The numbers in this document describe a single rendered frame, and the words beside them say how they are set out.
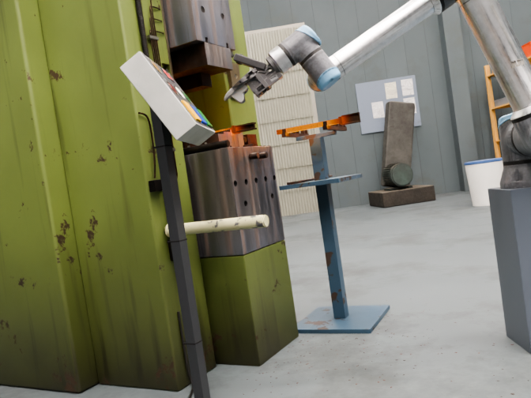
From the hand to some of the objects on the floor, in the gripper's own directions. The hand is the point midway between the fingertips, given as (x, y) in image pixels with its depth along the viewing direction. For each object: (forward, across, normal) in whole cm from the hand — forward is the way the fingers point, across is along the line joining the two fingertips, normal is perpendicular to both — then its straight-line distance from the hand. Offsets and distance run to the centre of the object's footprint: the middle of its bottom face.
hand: (225, 96), depth 183 cm
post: (+72, -9, -82) cm, 110 cm away
